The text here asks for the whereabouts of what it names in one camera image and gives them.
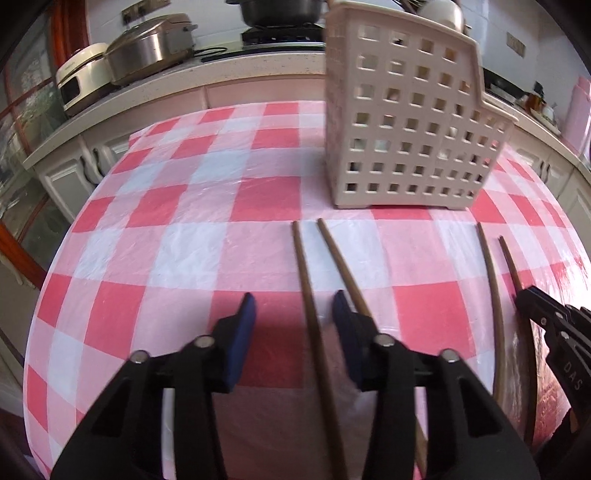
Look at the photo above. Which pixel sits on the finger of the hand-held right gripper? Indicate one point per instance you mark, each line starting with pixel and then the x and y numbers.
pixel 535 307

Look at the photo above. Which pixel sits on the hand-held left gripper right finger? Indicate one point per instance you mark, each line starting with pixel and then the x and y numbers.
pixel 345 332

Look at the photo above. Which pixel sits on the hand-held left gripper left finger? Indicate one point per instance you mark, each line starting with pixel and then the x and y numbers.
pixel 240 341

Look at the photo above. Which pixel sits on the brown wooden chopstick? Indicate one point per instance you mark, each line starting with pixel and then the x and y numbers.
pixel 494 286
pixel 510 263
pixel 314 323
pixel 344 272

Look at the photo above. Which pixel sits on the white plastic utensil basket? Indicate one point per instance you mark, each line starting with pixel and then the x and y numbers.
pixel 406 138

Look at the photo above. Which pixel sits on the red white checkered tablecloth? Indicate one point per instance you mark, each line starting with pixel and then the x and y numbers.
pixel 184 240

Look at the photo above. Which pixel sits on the pink thermos flask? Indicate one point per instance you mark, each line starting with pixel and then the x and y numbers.
pixel 581 115

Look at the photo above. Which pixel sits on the small brown bottle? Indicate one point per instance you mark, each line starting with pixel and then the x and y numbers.
pixel 536 97

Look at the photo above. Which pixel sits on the white kitchen cabinets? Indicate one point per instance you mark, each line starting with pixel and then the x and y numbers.
pixel 60 175

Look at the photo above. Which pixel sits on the black gas stove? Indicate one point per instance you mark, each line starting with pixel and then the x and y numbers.
pixel 281 37

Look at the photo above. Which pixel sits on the cream electric cooker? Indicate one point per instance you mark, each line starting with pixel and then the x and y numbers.
pixel 85 78

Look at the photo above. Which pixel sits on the steel electric cooker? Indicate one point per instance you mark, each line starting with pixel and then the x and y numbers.
pixel 147 46

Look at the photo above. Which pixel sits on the wide black lidded pot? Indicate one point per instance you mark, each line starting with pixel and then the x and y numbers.
pixel 277 11

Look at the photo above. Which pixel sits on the red framed glass door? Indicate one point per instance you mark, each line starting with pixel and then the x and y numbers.
pixel 69 23

